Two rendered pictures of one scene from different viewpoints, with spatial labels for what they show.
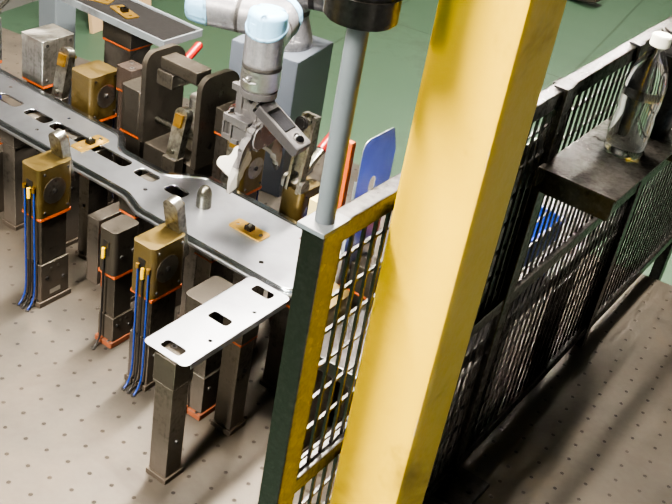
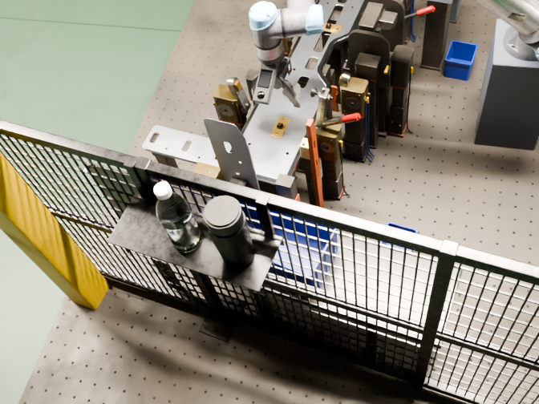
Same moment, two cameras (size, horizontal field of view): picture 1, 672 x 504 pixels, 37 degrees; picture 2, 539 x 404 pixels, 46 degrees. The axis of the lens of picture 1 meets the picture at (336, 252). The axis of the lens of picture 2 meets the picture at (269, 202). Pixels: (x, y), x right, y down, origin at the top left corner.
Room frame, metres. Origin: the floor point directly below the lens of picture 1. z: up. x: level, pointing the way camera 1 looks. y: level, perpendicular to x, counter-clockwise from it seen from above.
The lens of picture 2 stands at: (1.75, -1.11, 2.56)
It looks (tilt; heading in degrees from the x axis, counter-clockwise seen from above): 57 degrees down; 94
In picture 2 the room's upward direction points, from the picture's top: 14 degrees counter-clockwise
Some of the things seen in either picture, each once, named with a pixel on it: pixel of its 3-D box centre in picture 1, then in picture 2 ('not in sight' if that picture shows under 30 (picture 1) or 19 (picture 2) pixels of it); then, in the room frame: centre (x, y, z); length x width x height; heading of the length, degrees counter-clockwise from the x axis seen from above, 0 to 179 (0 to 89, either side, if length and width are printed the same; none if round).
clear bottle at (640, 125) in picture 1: (642, 94); (175, 216); (1.52, -0.43, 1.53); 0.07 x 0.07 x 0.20
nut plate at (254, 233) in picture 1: (249, 228); (280, 126); (1.76, 0.18, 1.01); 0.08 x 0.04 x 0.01; 60
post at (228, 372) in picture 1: (235, 368); not in sight; (1.51, 0.15, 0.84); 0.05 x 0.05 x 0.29; 60
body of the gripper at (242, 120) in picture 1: (252, 115); (273, 65); (1.77, 0.21, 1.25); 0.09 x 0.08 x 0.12; 60
